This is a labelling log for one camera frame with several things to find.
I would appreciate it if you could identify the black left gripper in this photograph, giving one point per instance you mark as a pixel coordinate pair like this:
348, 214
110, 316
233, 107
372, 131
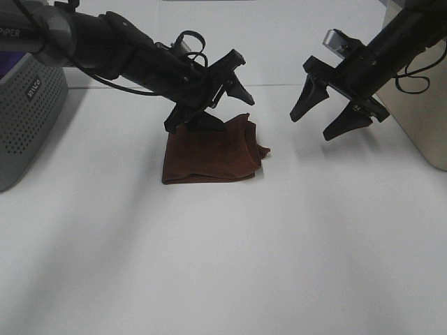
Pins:
194, 99

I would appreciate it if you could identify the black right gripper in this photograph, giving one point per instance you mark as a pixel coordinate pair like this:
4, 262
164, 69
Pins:
357, 78

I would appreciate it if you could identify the brown towel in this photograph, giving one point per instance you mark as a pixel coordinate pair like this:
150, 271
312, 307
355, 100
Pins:
213, 156

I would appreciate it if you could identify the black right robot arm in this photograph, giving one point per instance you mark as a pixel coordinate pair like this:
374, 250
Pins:
418, 26

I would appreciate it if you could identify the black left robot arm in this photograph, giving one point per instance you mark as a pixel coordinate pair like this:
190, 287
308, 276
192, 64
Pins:
108, 46

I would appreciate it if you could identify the grey perforated plastic basket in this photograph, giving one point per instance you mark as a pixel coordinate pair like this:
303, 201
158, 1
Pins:
31, 101

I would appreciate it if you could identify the purple towel in basket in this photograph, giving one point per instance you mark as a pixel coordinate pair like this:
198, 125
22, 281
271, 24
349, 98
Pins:
11, 62

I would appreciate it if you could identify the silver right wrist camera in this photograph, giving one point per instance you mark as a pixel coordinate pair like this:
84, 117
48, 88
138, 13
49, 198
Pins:
338, 43

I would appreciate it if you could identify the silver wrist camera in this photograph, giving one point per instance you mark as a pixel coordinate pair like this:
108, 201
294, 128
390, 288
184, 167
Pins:
338, 43
179, 48

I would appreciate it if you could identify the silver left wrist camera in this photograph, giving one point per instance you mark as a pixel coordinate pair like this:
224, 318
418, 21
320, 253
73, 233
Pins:
179, 48

